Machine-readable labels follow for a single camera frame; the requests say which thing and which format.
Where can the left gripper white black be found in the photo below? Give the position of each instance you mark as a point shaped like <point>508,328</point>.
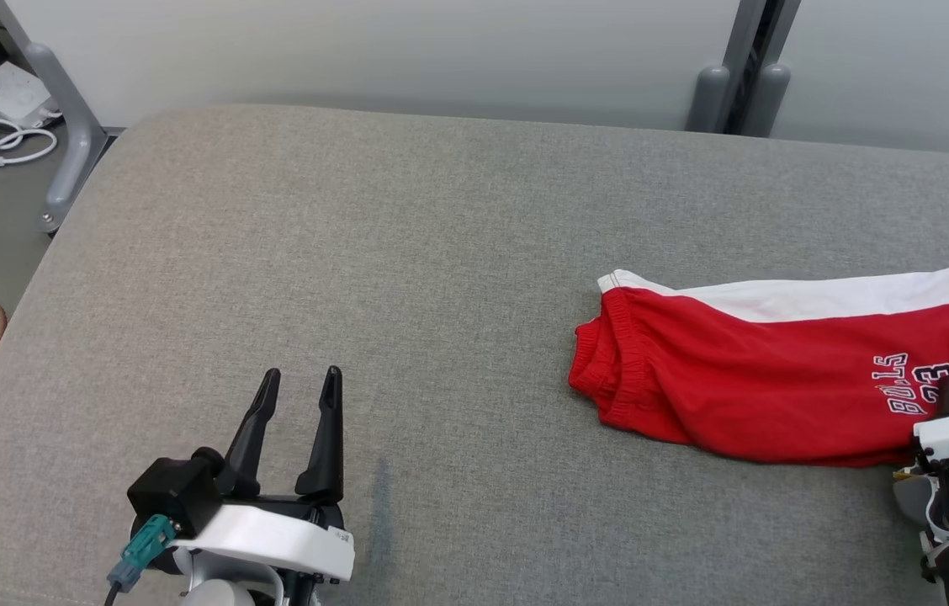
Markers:
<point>273,539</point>

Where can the red Bulls shorts white stripe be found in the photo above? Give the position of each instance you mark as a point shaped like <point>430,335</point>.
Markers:
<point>735,379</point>

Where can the grey table leg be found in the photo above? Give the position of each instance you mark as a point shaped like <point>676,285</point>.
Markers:
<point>75,126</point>

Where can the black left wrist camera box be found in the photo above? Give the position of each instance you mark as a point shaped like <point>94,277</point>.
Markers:
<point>172,497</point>

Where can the grey partition post with feet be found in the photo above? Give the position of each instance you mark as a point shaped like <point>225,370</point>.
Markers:
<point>744,67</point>

